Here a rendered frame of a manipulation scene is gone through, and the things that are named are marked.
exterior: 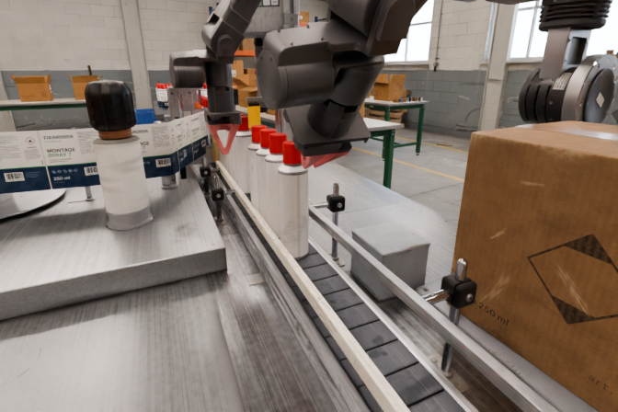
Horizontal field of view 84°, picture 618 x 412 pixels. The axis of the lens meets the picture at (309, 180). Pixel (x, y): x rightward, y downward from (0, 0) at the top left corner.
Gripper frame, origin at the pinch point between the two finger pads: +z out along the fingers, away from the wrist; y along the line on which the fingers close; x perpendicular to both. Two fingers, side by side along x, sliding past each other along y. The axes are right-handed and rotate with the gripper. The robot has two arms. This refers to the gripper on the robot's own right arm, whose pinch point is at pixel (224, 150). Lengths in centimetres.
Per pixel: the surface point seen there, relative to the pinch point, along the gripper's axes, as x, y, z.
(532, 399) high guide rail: 9, 69, 6
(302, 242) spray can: 6.4, 30.6, 10.7
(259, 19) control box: 13.6, -12.1, -30.3
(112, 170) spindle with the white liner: -23.0, 4.7, 0.8
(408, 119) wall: 494, -517, 81
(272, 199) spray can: 4.3, 21.6, 5.5
